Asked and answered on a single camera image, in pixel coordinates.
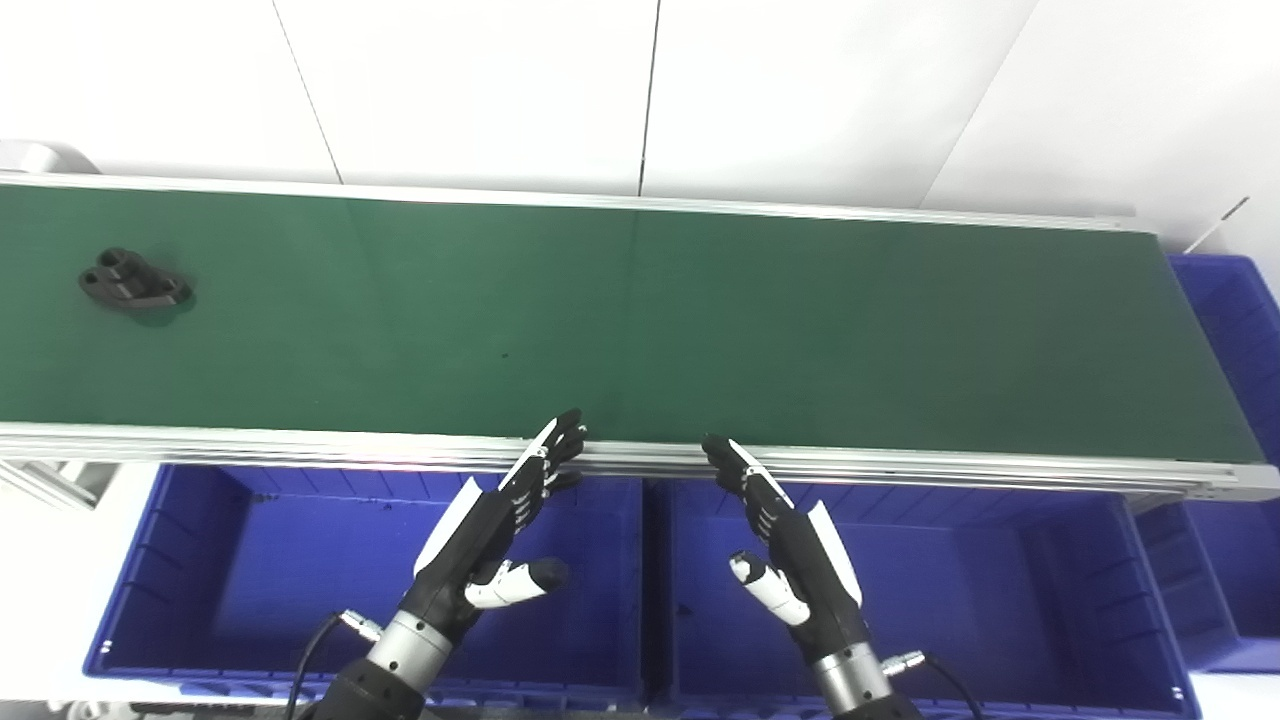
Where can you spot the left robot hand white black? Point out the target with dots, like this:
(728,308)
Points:
(470,545)

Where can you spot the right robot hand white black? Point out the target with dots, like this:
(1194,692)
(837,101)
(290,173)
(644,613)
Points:
(815,580)

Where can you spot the black metal flange part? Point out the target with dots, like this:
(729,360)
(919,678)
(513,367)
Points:
(135,280)

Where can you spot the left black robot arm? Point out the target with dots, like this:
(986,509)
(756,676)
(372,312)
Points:
(385,685)

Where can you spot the blue plastic bin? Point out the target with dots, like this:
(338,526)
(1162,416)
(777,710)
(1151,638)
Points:
(300,570)
(1240,330)
(950,590)

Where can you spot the green conveyor belt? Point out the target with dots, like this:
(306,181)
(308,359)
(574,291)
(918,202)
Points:
(300,445)
(700,320)

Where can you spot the aluminium profile conveyor leg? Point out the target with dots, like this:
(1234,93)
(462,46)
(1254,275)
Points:
(50,485)

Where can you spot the grey conveyor end housing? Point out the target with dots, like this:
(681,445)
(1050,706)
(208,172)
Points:
(40,158)

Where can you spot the thin grey rod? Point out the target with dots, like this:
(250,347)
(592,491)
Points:
(1218,222)

